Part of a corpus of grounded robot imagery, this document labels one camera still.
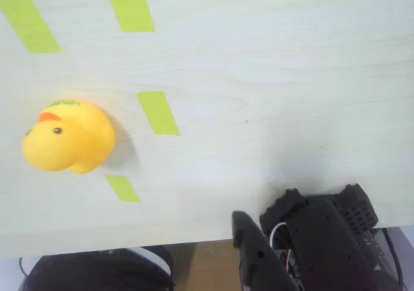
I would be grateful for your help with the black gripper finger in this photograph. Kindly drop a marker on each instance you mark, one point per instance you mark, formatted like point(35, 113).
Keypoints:
point(258, 265)

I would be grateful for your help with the yellow rubber duck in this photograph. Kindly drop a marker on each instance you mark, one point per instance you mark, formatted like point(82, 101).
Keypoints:
point(74, 142)

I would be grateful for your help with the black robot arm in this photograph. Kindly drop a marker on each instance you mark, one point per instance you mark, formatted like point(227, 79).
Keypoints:
point(323, 232)

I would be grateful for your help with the yellow-green tape strip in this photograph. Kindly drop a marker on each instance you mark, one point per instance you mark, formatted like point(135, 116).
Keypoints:
point(123, 189)
point(30, 19)
point(159, 114)
point(131, 6)

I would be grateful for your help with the black round object white rim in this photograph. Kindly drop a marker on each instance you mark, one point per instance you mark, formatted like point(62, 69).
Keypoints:
point(97, 275)

